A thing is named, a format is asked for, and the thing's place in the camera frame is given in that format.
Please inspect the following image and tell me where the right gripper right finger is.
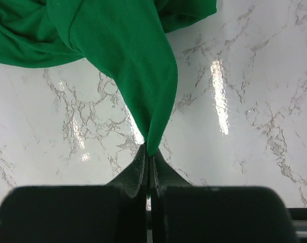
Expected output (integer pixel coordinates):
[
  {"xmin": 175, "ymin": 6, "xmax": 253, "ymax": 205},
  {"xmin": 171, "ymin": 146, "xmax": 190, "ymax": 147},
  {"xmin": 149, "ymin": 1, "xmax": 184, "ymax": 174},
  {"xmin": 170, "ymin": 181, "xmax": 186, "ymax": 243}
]
[{"xmin": 149, "ymin": 152, "xmax": 299, "ymax": 242}]

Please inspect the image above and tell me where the green t shirt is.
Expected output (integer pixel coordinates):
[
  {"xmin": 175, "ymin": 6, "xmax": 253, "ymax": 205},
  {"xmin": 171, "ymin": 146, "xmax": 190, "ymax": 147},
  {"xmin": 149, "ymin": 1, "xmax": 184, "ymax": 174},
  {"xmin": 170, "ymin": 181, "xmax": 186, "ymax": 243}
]
[{"xmin": 0, "ymin": 0, "xmax": 217, "ymax": 155}]

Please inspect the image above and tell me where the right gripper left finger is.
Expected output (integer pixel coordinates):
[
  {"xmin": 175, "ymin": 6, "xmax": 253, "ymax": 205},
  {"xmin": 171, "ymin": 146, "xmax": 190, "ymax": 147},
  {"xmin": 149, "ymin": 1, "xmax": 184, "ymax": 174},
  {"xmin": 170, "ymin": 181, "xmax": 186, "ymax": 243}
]
[{"xmin": 0, "ymin": 145, "xmax": 148, "ymax": 242}]

